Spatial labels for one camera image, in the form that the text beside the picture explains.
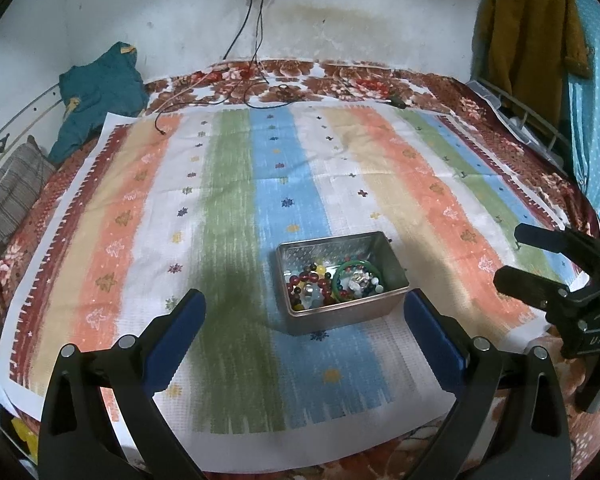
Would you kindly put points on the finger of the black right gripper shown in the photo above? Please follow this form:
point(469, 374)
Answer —
point(545, 239)
point(533, 290)

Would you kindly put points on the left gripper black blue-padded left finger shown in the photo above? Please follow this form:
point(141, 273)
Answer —
point(77, 439)

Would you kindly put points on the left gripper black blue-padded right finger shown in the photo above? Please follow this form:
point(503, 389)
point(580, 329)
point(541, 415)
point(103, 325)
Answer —
point(531, 440)

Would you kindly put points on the teal garment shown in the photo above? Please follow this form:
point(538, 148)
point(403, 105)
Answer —
point(110, 84)

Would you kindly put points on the grey plaid pillow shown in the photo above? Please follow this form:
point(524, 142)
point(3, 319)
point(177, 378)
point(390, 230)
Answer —
point(22, 179)

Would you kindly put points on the silver metal tin box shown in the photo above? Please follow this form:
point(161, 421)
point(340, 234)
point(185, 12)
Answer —
point(337, 281)

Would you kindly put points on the metal bed footboard rail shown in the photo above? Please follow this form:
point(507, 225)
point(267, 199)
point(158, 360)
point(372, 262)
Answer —
point(526, 125)

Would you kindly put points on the white metal bed headboard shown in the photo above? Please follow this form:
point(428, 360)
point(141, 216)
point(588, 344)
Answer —
point(40, 118)

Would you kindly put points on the mustard brown hanging coat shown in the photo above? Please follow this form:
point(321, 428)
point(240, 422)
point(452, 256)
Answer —
point(531, 47)

